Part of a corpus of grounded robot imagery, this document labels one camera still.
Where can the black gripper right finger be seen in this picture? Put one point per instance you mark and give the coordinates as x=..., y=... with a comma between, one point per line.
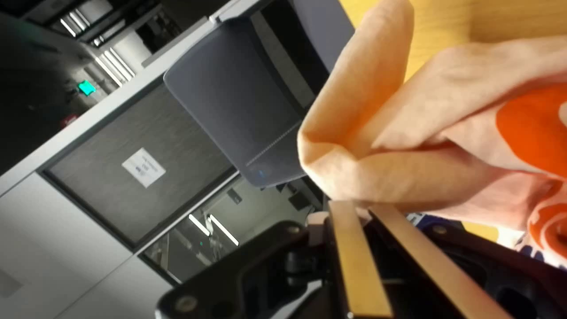
x=462, y=292

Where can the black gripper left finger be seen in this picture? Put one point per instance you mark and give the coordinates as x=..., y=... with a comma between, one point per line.
x=366, y=297

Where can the peach printed shirt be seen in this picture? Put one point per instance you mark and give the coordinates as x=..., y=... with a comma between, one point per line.
x=478, y=136

